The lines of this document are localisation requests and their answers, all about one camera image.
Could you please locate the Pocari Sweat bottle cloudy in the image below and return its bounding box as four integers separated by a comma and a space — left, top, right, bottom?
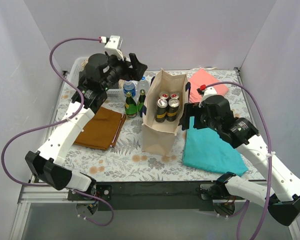
136, 76, 150, 100

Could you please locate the Pocari Sweat bottle blue label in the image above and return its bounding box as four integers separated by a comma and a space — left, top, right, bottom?
123, 80, 136, 98

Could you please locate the green Perrier bottle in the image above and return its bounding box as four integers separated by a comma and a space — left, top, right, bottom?
124, 91, 138, 118
137, 89, 146, 113

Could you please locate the beige canvas tote bag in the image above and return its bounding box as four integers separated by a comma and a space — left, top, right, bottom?
142, 69, 191, 156

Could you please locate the dark can dented lid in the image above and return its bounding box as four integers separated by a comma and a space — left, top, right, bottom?
155, 98, 168, 123

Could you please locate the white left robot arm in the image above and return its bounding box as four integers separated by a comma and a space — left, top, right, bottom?
25, 53, 148, 200

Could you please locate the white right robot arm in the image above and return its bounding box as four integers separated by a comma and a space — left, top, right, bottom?
179, 95, 300, 226

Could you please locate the beige crumpled cloth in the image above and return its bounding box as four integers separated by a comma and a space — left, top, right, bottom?
81, 59, 88, 70

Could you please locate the white plastic basket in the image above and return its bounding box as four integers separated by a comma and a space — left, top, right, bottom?
67, 56, 123, 96

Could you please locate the teal folded cloth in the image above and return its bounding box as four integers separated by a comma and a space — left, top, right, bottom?
182, 117, 249, 177

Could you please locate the pink folded cloth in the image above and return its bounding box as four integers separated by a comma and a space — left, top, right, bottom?
188, 69, 229, 103

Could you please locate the dark can silver pull-tab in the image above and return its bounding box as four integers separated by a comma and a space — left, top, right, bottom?
166, 98, 180, 122

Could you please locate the red tab can right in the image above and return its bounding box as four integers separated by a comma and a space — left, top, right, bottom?
169, 91, 180, 100

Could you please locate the brown folded cloth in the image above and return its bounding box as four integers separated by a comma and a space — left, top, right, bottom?
74, 107, 127, 151

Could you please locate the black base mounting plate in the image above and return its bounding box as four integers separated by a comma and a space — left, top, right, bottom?
67, 180, 243, 212

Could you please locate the floral patterned table mat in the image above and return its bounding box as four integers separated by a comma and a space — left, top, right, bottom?
55, 69, 265, 182

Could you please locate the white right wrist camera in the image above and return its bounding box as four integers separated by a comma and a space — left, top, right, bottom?
197, 84, 218, 107

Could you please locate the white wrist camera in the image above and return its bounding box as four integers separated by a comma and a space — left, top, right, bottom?
197, 84, 218, 107
99, 35, 124, 60

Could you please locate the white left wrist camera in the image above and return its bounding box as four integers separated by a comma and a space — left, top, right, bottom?
99, 35, 124, 60

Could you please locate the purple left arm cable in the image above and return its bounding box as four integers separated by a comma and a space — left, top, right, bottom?
1, 37, 115, 227

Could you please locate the aluminium frame rail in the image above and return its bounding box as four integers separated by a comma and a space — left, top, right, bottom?
9, 182, 76, 240

